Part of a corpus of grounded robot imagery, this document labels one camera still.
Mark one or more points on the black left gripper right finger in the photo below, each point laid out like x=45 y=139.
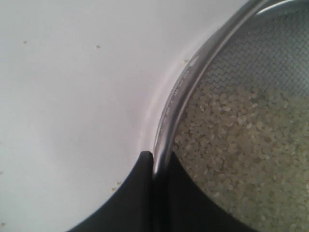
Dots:
x=179 y=205

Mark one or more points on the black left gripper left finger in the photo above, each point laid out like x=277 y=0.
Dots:
x=129 y=208

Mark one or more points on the yellow grain powder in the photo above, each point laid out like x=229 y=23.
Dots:
x=248 y=150

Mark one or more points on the round steel mesh sieve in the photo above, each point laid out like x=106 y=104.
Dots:
x=265 y=45

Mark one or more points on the white rectangular tray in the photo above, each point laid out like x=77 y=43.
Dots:
x=160 y=93

